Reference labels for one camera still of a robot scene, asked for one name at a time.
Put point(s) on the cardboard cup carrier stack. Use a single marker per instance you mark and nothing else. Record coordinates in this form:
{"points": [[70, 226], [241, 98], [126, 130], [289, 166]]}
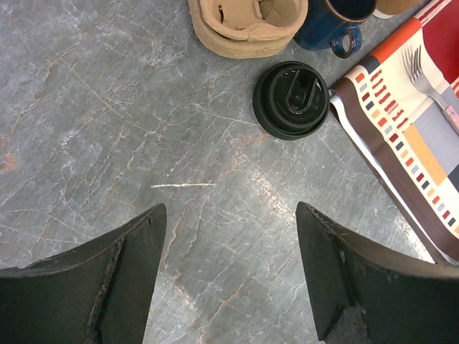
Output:
{"points": [[247, 29]]}

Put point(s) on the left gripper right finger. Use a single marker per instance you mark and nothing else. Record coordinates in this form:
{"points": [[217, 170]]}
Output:
{"points": [[363, 292]]}

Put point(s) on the patterned colourful placemat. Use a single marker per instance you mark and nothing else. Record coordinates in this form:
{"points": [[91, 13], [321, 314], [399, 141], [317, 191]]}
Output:
{"points": [[402, 133]]}

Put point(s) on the dark blue ceramic mug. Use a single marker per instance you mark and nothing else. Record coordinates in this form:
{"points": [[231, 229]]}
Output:
{"points": [[335, 25]]}

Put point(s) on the black plastic coffee lid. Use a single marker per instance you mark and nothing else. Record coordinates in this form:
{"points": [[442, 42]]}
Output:
{"points": [[291, 100]]}

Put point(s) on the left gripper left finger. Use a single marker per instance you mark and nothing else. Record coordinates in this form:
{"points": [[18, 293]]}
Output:
{"points": [[98, 292]]}

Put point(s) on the stack of brown paper cups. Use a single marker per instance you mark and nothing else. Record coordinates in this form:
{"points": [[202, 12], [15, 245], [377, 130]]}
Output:
{"points": [[386, 9]]}

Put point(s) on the fork with pink handle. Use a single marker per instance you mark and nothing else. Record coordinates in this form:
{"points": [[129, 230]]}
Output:
{"points": [[412, 62]]}

